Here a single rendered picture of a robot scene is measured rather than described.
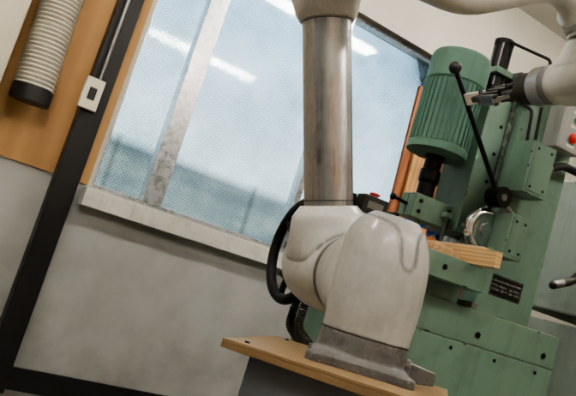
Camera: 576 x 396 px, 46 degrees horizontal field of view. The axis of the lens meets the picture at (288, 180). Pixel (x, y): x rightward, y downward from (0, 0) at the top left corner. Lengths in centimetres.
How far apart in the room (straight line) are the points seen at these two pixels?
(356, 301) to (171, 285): 201
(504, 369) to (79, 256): 176
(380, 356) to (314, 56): 59
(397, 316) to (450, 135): 89
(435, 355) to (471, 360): 12
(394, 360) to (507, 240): 83
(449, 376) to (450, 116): 70
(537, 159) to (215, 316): 175
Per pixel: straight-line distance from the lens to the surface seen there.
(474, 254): 173
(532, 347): 199
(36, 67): 271
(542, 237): 213
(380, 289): 113
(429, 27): 389
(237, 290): 321
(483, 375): 189
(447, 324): 178
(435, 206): 196
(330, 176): 132
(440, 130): 193
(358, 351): 113
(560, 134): 209
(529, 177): 197
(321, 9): 136
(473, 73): 200
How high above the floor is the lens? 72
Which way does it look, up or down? 8 degrees up
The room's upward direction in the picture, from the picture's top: 17 degrees clockwise
